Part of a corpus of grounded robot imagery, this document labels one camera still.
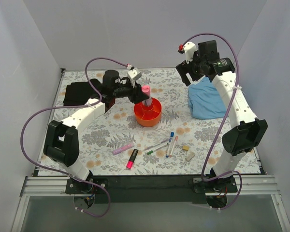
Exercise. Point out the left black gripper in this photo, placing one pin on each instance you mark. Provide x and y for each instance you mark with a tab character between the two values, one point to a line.
134	92

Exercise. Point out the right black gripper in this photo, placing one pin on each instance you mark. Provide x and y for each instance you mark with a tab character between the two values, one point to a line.
187	69

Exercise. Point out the pink capped tube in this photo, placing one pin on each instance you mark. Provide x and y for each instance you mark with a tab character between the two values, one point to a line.
147	91

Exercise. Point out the orange round organizer container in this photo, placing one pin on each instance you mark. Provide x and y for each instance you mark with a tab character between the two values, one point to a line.
148	116

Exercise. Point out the lilac highlighter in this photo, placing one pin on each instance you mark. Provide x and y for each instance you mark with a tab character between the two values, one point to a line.
123	148

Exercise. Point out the purple gel pen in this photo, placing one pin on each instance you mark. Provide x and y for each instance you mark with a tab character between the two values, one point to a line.
157	144

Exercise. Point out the green pen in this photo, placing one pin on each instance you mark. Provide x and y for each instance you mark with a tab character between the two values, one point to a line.
156	149

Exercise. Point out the black pink highlighter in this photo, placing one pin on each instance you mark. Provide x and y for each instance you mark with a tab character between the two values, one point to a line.
132	159

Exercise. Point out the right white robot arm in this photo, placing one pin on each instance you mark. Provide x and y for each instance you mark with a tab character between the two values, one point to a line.
247	130

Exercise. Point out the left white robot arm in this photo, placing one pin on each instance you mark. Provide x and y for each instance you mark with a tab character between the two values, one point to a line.
62	137

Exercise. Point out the blue cloth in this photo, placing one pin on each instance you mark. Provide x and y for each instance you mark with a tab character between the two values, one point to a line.
204	101

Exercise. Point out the floral table mat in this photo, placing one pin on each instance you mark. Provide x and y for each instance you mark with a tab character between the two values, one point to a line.
118	127

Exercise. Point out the blue capped marker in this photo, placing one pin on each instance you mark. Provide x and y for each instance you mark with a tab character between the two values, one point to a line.
169	143

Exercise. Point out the orange capped marker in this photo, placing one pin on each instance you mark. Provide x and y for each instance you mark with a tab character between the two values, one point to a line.
173	146

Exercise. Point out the black cloth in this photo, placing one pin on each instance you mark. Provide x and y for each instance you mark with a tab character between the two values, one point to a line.
78	93

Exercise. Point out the yellow eraser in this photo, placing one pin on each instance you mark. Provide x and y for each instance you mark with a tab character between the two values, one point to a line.
185	147

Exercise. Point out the white eraser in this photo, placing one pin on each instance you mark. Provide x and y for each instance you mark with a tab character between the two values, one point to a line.
190	156

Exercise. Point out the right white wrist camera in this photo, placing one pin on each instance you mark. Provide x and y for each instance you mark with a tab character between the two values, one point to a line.
189	48

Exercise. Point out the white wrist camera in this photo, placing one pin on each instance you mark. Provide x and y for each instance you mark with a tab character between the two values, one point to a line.
189	48
133	75

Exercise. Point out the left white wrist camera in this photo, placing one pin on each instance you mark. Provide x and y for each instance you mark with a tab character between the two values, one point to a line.
133	75

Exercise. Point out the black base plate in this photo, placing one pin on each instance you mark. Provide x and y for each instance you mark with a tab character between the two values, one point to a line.
150	188

